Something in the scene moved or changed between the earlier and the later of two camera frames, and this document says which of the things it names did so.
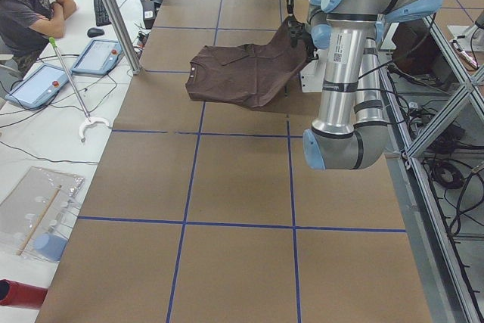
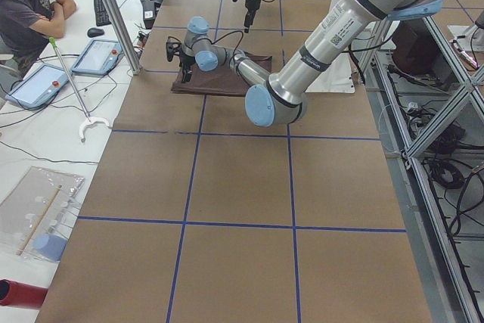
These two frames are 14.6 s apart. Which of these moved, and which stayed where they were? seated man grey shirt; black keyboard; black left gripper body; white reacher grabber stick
Moved: black left gripper body
Stayed: black keyboard; white reacher grabber stick; seated man grey shirt
